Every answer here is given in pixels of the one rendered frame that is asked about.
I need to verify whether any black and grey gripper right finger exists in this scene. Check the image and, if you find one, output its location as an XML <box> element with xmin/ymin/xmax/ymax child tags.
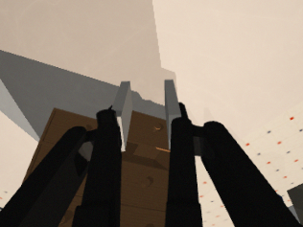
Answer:
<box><xmin>164</xmin><ymin>79</ymin><xmax>303</xmax><ymax>227</ymax></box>

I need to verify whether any dark brown chest of drawers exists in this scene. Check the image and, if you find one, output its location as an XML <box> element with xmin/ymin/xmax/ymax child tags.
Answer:
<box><xmin>21</xmin><ymin>108</ymin><xmax>169</xmax><ymax>215</ymax></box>

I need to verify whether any brown wooden drawer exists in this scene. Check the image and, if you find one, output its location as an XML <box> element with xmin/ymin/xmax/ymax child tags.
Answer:
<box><xmin>58</xmin><ymin>198</ymin><xmax>82</xmax><ymax>227</ymax></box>
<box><xmin>121</xmin><ymin>163</ymin><xmax>169</xmax><ymax>212</ymax></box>
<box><xmin>44</xmin><ymin>110</ymin><xmax>98</xmax><ymax>144</ymax></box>
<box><xmin>120</xmin><ymin>208</ymin><xmax>166</xmax><ymax>227</ymax></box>
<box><xmin>122</xmin><ymin>110</ymin><xmax>170</xmax><ymax>170</ymax></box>
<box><xmin>31</xmin><ymin>144</ymin><xmax>86</xmax><ymax>197</ymax></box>

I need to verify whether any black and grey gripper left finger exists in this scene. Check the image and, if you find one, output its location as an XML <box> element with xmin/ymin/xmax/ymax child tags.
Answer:
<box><xmin>0</xmin><ymin>81</ymin><xmax>132</xmax><ymax>227</ymax></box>

